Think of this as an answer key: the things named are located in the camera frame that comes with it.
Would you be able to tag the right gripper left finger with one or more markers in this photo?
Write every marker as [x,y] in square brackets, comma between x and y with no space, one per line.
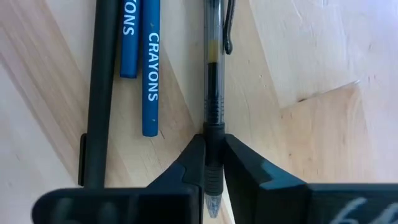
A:
[174,199]

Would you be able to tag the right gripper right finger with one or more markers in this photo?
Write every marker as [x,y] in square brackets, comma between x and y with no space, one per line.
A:
[280,202]

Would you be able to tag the black pen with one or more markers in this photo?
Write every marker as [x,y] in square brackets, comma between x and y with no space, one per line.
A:
[101,93]

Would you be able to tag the clear barrel gel pen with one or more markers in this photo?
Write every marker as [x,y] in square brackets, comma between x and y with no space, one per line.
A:
[214,93]

